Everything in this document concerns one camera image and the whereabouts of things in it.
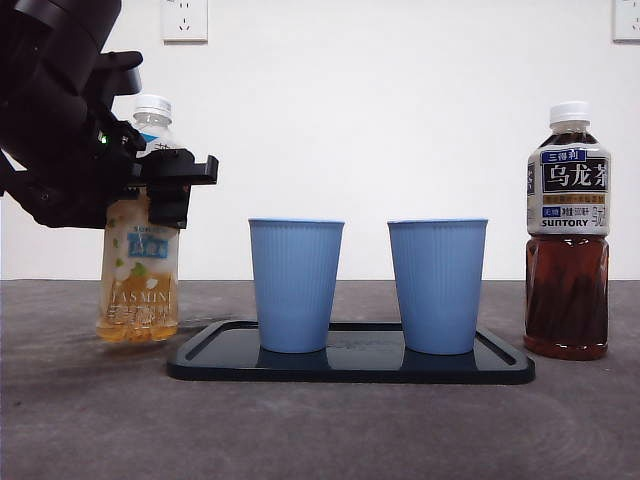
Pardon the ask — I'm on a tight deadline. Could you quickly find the dark rectangular tray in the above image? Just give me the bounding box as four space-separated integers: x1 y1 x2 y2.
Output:
166 319 537 385

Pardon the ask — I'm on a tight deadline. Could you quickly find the blue ribbed plastic cup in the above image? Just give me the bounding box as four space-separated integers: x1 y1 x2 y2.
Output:
248 217 347 355
387 217 490 356

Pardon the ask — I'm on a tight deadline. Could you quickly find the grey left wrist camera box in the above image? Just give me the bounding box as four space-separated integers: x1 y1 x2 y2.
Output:
113 64 144 96

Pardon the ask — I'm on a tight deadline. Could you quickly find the jasmine tea bottle white label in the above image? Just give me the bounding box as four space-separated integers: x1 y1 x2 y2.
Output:
94 93 181 345

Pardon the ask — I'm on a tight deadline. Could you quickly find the dark oolong tea bottle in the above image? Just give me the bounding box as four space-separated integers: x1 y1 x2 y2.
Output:
523 101 612 362

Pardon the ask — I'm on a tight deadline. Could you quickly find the white wall socket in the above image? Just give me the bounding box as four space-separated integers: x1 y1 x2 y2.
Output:
161 0 209 44
612 0 640 43

